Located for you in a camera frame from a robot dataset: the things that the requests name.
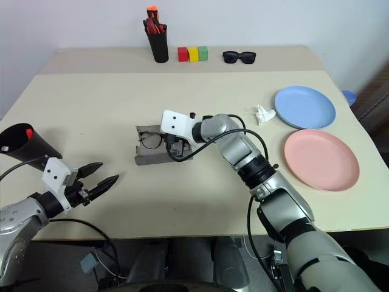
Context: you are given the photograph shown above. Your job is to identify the dark grey rounded shape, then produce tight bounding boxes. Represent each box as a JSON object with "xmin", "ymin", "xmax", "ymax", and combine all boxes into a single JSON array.
[
  {"xmin": 212, "ymin": 236, "xmax": 249, "ymax": 287},
  {"xmin": 126, "ymin": 239, "xmax": 170, "ymax": 285}
]

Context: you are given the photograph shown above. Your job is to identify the grey glasses case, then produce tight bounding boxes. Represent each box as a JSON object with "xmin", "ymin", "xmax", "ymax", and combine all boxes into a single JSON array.
[{"xmin": 134, "ymin": 123, "xmax": 195, "ymax": 167}]

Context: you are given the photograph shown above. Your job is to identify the small grey box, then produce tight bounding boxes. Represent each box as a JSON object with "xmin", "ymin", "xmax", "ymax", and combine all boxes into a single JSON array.
[{"xmin": 80, "ymin": 253, "xmax": 100, "ymax": 273}]

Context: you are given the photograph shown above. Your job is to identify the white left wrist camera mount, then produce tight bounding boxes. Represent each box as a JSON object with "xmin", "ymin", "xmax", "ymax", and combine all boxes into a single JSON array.
[{"xmin": 41, "ymin": 156, "xmax": 79, "ymax": 211}]

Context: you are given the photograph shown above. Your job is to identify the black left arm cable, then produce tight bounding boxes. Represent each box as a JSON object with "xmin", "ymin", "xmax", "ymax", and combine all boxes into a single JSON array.
[{"xmin": 0, "ymin": 155, "xmax": 120, "ymax": 278}]

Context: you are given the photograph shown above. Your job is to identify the blue round object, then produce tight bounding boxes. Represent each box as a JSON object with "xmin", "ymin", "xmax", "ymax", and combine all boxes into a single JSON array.
[{"xmin": 341, "ymin": 89, "xmax": 357, "ymax": 107}]

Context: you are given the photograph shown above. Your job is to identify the pink plate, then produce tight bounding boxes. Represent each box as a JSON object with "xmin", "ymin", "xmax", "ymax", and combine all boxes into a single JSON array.
[{"xmin": 283, "ymin": 128, "xmax": 360, "ymax": 193}]

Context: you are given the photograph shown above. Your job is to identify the red markers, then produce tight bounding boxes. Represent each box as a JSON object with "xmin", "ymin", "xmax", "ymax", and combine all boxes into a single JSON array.
[{"xmin": 146, "ymin": 5, "xmax": 159, "ymax": 26}]

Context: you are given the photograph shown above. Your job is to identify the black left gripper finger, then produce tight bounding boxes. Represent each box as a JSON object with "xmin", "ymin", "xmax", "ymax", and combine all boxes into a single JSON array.
[
  {"xmin": 88, "ymin": 174, "xmax": 120, "ymax": 203},
  {"xmin": 76, "ymin": 162, "xmax": 104, "ymax": 181}
]

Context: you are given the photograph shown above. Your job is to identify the black thin-framed glasses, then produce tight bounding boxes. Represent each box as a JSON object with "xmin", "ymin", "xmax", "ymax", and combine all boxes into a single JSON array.
[{"xmin": 139, "ymin": 131, "xmax": 165, "ymax": 151}]

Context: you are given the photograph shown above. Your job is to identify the black tall pen cup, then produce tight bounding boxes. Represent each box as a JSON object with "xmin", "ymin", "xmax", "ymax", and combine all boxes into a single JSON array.
[{"xmin": 145, "ymin": 29, "xmax": 170, "ymax": 64}]

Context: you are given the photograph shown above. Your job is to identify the white crumpled tissue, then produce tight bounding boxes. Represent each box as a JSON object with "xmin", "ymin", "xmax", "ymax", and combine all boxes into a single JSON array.
[{"xmin": 252, "ymin": 104, "xmax": 277, "ymax": 127}]

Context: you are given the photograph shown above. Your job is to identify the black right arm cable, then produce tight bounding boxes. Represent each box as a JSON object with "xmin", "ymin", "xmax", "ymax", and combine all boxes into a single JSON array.
[{"xmin": 166, "ymin": 113, "xmax": 293, "ymax": 272}]

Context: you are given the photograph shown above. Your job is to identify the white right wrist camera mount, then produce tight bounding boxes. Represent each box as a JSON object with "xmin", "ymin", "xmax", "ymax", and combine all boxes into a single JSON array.
[{"xmin": 160, "ymin": 109, "xmax": 197, "ymax": 144}]

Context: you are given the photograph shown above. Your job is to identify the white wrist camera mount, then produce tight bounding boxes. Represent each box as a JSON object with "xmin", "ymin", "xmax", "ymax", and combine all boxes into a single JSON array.
[
  {"xmin": 160, "ymin": 109, "xmax": 197, "ymax": 144},
  {"xmin": 41, "ymin": 156, "xmax": 79, "ymax": 211}
]

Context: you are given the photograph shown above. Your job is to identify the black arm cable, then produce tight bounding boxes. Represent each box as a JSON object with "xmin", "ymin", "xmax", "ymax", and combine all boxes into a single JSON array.
[
  {"xmin": 166, "ymin": 113, "xmax": 293, "ymax": 272},
  {"xmin": 0, "ymin": 155, "xmax": 120, "ymax": 278}
]

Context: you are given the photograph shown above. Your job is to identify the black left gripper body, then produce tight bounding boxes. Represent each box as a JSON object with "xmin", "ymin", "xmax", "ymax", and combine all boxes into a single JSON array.
[{"xmin": 63, "ymin": 179, "xmax": 92, "ymax": 210}]

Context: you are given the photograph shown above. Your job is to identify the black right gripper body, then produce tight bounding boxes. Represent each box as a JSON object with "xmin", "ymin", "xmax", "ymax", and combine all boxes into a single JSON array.
[{"xmin": 165, "ymin": 133, "xmax": 192, "ymax": 159}]

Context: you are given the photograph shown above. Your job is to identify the black sunglasses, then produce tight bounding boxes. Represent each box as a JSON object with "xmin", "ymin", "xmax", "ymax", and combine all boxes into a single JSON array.
[{"xmin": 222, "ymin": 50, "xmax": 257, "ymax": 65}]

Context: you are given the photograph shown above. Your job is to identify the black tapered cup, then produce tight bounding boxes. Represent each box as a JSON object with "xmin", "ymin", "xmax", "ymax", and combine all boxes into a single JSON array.
[{"xmin": 0, "ymin": 122, "xmax": 63, "ymax": 172}]

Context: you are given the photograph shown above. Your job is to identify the blue plate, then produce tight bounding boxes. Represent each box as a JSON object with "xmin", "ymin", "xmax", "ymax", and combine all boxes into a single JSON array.
[{"xmin": 274, "ymin": 85, "xmax": 337, "ymax": 130}]

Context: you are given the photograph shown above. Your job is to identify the black connector box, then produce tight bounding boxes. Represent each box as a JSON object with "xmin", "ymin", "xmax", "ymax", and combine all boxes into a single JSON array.
[{"xmin": 271, "ymin": 249, "xmax": 294, "ymax": 292}]

